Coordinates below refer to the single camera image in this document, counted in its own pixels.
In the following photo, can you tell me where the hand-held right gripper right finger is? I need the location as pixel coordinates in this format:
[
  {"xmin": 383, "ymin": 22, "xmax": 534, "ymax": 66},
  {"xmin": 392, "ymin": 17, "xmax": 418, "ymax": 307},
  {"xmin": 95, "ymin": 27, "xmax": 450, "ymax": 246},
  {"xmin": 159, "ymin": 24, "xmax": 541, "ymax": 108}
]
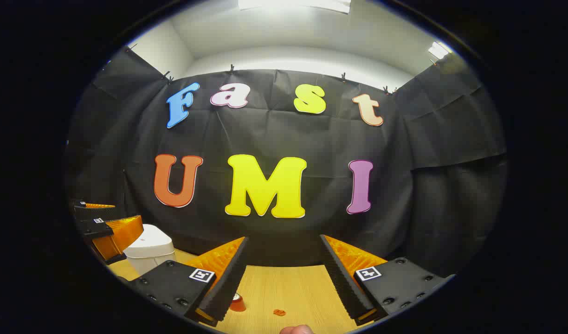
[{"xmin": 319, "ymin": 234, "xmax": 456, "ymax": 326}]

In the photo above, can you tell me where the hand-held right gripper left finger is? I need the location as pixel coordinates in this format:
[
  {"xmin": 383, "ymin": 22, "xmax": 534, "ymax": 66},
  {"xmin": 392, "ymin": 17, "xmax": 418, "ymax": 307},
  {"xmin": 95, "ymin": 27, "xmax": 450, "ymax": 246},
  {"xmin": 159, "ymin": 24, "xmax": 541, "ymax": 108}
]
[{"xmin": 118, "ymin": 237, "xmax": 249, "ymax": 328}]

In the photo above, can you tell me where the white desktop garbage bin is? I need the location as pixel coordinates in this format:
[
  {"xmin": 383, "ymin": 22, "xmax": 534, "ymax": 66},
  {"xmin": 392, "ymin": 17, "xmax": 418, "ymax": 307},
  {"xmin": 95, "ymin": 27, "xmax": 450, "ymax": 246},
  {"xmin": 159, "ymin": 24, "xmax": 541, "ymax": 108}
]
[{"xmin": 123, "ymin": 224, "xmax": 176, "ymax": 275}]

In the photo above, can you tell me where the wooden desktop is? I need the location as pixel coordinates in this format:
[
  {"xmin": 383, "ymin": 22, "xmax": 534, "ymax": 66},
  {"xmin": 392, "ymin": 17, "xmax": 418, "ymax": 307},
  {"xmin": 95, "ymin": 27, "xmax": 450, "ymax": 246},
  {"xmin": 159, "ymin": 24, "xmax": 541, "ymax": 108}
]
[{"xmin": 107, "ymin": 248, "xmax": 373, "ymax": 334}]

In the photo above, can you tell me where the black backdrop cloth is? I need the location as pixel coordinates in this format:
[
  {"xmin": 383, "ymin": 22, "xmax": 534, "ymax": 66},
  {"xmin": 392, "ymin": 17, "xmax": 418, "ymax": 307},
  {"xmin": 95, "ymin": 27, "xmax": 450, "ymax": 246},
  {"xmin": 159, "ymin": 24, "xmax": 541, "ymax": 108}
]
[{"xmin": 65, "ymin": 46, "xmax": 507, "ymax": 279}]

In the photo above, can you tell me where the ceiling light panel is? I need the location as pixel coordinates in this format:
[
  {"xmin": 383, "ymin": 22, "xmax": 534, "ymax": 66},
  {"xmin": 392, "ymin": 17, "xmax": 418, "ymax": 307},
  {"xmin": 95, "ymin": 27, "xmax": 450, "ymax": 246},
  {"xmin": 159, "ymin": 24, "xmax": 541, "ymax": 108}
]
[
  {"xmin": 428, "ymin": 41, "xmax": 452, "ymax": 60},
  {"xmin": 238, "ymin": 0, "xmax": 352, "ymax": 14}
]

